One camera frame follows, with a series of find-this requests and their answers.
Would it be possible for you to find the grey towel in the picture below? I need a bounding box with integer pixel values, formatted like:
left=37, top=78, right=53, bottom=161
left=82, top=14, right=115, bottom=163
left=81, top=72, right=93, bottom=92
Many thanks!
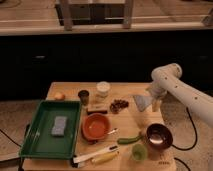
left=133, top=95, right=153, bottom=112

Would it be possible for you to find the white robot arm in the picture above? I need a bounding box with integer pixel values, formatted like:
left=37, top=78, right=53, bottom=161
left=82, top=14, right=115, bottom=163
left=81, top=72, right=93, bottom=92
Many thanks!
left=148, top=63, right=213, bottom=127

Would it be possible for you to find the dark purple bowl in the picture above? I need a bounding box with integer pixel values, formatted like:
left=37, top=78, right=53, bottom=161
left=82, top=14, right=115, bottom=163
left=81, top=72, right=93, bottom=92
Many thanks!
left=146, top=123, right=173, bottom=151

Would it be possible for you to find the orange red bowl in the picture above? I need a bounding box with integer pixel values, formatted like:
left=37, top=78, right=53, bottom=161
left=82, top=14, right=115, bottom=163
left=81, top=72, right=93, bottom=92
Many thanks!
left=82, top=113, right=110, bottom=141

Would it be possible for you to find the bunch of dark grapes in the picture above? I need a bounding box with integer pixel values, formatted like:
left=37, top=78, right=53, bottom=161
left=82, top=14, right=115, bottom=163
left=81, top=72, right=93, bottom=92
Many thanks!
left=110, top=99, right=129, bottom=114

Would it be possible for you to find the green cucumber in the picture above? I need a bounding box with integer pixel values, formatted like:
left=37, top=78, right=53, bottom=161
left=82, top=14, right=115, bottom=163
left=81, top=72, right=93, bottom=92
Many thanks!
left=117, top=133, right=143, bottom=145

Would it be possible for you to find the metal spoon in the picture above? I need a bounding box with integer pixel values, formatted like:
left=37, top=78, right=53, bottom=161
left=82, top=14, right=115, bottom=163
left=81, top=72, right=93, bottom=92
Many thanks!
left=107, top=128, right=118, bottom=135

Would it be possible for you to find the small green cup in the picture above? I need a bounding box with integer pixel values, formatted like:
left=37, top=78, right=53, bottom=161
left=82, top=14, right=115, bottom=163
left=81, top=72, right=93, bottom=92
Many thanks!
left=131, top=144, right=148, bottom=162

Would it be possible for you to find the white lidded jar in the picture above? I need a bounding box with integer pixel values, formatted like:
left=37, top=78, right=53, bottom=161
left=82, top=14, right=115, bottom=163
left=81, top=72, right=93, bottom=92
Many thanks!
left=96, top=81, right=110, bottom=102

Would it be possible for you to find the yellow corn cob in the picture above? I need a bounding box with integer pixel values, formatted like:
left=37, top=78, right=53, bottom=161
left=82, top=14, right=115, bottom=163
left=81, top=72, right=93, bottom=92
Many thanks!
left=91, top=151, right=119, bottom=164

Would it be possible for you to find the dark metal cup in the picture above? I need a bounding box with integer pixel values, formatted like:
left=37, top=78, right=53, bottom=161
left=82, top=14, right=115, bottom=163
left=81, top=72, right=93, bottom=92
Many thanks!
left=78, top=90, right=89, bottom=106

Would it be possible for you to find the blue grey sponge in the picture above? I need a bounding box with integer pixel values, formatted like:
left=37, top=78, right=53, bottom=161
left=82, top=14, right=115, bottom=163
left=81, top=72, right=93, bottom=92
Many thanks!
left=51, top=116, right=67, bottom=136

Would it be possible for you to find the green plastic tray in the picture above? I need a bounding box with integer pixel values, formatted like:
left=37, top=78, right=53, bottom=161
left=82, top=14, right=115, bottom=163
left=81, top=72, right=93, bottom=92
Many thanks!
left=19, top=100, right=81, bottom=160

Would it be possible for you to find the black cable right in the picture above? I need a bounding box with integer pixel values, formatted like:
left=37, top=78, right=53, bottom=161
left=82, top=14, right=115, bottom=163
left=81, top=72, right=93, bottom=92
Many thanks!
left=171, top=107, right=199, bottom=152

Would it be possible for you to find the black cable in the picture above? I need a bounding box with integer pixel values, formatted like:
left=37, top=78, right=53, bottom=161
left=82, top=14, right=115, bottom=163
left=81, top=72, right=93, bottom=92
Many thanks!
left=171, top=107, right=199, bottom=152
left=0, top=128, right=23, bottom=148

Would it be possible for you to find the black cable left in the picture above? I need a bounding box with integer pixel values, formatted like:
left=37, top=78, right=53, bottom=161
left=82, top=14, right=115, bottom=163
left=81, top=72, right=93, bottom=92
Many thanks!
left=0, top=128, right=23, bottom=148

